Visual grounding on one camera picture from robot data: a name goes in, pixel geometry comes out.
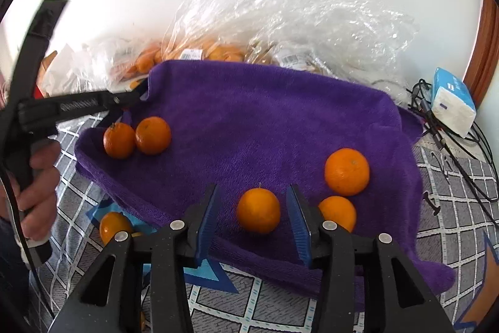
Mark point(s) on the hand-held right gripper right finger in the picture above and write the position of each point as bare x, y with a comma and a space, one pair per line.
298, 223

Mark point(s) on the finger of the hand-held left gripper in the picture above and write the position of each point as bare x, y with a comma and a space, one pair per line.
43, 32
97, 103

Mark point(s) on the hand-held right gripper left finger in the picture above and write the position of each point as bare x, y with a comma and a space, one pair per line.
208, 223

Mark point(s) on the purple towel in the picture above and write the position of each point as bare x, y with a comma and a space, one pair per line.
265, 130

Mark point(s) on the person's left forearm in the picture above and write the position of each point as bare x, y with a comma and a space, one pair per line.
9, 270

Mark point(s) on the person's left hand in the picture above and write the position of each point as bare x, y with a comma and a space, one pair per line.
41, 192

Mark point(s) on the white plastic bag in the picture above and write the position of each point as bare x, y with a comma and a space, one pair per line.
64, 69

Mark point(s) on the small clear plastic bag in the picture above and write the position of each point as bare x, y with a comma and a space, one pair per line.
128, 54

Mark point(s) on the red paper bag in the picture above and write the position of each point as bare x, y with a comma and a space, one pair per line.
39, 91

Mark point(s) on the grey checked tablecloth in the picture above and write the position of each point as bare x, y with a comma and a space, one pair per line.
253, 303

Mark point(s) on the pile of bagged oranges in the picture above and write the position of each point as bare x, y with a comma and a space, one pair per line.
214, 52

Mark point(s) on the blue white tissue pack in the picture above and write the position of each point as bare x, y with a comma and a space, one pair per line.
452, 99

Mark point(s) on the large clear plastic bag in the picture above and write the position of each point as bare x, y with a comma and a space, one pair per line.
296, 17

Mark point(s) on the brown wooden door frame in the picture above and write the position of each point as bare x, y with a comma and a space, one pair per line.
487, 44

